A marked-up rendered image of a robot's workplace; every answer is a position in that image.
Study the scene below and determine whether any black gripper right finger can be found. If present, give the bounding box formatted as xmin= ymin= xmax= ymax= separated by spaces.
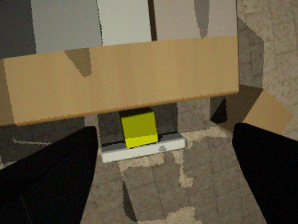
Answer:
xmin=233 ymin=123 xmax=298 ymax=224

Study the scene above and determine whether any yellow-green block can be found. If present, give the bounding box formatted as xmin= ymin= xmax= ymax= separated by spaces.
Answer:
xmin=117 ymin=107 xmax=158 ymax=148

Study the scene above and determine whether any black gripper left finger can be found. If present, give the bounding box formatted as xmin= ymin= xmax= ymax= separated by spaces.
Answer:
xmin=0 ymin=127 xmax=98 ymax=224

